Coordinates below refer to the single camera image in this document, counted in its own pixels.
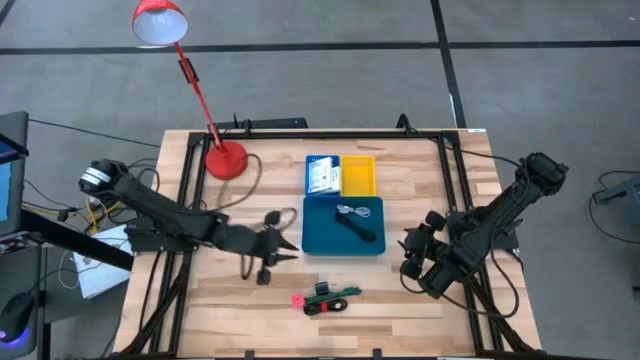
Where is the green cable bundle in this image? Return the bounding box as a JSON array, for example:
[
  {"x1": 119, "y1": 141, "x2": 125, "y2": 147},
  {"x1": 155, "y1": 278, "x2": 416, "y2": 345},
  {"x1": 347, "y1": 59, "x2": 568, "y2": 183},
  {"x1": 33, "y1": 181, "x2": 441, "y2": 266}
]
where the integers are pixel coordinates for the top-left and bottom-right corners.
[{"x1": 303, "y1": 285, "x2": 363, "y2": 307}]

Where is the white box with QR code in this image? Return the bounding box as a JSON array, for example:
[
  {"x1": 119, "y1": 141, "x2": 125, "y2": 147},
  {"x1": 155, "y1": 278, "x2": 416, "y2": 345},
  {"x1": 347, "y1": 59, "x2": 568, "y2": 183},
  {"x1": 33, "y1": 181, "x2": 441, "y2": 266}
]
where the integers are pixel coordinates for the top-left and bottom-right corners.
[{"x1": 307, "y1": 156, "x2": 335, "y2": 195}]

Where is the black looped floor cable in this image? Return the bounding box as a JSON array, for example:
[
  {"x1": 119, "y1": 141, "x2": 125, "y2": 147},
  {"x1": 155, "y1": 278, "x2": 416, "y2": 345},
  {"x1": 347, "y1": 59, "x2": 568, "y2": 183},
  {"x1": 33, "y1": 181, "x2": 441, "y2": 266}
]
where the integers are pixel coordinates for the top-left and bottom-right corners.
[{"x1": 588, "y1": 170, "x2": 640, "y2": 246}]

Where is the black stand beam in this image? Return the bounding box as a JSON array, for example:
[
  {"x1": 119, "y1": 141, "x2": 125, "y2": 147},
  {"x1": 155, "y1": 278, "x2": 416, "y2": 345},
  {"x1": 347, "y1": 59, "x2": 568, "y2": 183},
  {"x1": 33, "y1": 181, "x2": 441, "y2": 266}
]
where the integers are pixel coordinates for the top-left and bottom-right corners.
[{"x1": 20, "y1": 208, "x2": 135, "y2": 272}]

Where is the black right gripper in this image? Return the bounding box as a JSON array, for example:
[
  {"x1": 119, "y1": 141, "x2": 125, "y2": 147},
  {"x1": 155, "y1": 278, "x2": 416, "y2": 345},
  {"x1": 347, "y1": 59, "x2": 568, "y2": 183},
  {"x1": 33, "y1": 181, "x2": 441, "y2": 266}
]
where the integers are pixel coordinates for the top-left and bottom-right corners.
[{"x1": 398, "y1": 210, "x2": 451, "y2": 281}]

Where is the long black floor cable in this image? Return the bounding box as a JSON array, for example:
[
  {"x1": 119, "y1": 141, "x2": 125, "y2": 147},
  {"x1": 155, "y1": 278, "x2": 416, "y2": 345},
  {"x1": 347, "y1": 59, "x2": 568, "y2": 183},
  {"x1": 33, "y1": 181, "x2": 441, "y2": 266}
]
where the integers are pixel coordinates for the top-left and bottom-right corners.
[{"x1": 27, "y1": 118, "x2": 162, "y2": 149}]

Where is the small yellow plastic bin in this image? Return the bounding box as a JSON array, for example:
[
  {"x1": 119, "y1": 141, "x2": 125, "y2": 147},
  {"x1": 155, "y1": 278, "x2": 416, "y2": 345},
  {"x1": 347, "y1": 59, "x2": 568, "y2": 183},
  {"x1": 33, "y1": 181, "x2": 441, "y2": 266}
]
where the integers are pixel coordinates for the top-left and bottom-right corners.
[{"x1": 340, "y1": 154, "x2": 377, "y2": 198}]

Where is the black aluminium table frame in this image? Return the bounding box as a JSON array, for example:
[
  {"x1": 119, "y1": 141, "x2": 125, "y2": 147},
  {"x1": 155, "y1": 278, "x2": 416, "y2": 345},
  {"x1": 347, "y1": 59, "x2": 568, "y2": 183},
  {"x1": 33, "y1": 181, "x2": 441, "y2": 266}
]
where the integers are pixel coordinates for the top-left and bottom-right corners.
[{"x1": 107, "y1": 127, "x2": 539, "y2": 360}]

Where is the small blue plastic bin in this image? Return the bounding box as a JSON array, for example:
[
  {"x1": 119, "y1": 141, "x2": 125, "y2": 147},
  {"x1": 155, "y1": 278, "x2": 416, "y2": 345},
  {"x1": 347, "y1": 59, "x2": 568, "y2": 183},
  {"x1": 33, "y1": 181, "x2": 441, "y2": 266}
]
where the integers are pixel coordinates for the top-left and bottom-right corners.
[{"x1": 304, "y1": 154, "x2": 342, "y2": 197}]

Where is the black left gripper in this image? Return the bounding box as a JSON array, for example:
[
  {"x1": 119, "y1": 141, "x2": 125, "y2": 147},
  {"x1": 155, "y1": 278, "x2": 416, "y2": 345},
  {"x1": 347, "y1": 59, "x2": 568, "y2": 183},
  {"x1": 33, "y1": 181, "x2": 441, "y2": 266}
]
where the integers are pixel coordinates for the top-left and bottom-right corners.
[{"x1": 214, "y1": 209, "x2": 300, "y2": 287}]

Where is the black power strip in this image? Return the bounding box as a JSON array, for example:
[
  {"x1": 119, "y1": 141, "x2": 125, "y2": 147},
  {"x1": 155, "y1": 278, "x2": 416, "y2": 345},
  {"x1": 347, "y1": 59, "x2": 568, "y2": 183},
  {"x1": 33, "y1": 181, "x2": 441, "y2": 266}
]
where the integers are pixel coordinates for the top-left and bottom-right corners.
[{"x1": 215, "y1": 117, "x2": 310, "y2": 132}]

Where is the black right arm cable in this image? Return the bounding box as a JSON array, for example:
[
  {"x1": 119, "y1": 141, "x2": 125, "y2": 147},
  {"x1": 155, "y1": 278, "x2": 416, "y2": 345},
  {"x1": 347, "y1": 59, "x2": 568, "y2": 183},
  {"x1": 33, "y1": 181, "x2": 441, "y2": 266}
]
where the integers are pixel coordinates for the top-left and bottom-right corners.
[{"x1": 397, "y1": 113, "x2": 526, "y2": 169}]

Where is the dark computer desk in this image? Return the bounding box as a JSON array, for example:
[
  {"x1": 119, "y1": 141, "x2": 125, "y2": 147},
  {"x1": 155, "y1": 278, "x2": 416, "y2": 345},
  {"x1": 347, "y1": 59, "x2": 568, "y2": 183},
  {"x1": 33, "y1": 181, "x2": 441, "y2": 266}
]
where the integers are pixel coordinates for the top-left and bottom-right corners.
[{"x1": 0, "y1": 244, "x2": 46, "y2": 360}]

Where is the white cable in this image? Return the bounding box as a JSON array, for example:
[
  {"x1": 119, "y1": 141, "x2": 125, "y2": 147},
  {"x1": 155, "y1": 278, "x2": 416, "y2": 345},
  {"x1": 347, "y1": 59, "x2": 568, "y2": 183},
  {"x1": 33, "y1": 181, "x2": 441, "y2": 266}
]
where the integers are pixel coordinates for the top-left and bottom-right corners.
[{"x1": 335, "y1": 203, "x2": 372, "y2": 219}]

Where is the yellow cable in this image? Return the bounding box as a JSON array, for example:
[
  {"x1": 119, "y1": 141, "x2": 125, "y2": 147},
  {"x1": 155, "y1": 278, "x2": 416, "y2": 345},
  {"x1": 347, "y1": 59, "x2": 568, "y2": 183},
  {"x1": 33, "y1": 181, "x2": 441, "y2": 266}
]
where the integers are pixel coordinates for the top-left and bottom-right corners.
[{"x1": 85, "y1": 197, "x2": 124, "y2": 235}]

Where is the white paper box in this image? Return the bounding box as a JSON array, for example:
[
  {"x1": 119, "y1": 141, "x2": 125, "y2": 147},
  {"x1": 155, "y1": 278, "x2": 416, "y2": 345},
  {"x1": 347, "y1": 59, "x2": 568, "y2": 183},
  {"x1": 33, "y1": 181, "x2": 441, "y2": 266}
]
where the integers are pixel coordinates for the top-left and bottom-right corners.
[{"x1": 72, "y1": 223, "x2": 134, "y2": 300}]

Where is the small device with screen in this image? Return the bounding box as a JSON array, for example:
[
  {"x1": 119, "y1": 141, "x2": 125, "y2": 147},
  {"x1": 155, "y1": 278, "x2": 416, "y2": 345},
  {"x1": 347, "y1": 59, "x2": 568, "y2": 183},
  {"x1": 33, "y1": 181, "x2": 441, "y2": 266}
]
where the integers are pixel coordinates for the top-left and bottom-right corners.
[{"x1": 0, "y1": 231, "x2": 45, "y2": 259}]

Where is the large display screen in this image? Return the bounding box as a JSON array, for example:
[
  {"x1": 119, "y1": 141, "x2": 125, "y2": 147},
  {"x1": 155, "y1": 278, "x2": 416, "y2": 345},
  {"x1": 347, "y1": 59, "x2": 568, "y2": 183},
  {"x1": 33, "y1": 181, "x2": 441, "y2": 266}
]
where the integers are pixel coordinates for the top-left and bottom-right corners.
[{"x1": 0, "y1": 110, "x2": 30, "y2": 237}]

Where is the dark lamp cord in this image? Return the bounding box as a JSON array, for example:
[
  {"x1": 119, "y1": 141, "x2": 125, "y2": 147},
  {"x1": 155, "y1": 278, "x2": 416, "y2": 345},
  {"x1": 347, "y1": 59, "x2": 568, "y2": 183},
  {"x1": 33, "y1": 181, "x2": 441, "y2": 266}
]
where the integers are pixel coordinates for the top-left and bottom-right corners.
[{"x1": 214, "y1": 152, "x2": 264, "y2": 211}]

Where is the black computer mouse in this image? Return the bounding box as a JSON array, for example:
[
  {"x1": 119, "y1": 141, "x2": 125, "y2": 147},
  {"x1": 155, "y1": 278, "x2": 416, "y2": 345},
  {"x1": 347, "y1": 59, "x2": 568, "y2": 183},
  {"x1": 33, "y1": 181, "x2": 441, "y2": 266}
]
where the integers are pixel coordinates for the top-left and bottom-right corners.
[{"x1": 0, "y1": 291, "x2": 36, "y2": 346}]

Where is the large teal plastic bin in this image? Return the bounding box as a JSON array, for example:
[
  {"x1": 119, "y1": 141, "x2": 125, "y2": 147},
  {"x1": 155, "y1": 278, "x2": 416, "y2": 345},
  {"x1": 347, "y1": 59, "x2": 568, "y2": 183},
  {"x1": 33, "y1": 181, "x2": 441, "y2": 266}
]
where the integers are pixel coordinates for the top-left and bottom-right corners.
[{"x1": 300, "y1": 195, "x2": 387, "y2": 258}]

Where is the black cable with red tie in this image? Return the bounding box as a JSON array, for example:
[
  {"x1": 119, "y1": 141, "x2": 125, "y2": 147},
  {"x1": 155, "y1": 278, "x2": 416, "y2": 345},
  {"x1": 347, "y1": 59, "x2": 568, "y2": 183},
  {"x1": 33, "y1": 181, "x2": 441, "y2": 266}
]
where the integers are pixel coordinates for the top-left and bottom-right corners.
[{"x1": 302, "y1": 297, "x2": 350, "y2": 317}]

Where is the red desk lamp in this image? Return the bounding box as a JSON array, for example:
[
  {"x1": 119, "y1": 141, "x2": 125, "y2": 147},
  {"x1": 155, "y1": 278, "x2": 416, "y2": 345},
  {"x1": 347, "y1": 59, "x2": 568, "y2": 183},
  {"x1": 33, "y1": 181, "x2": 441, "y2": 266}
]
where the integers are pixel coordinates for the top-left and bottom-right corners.
[{"x1": 131, "y1": 0, "x2": 250, "y2": 181}]

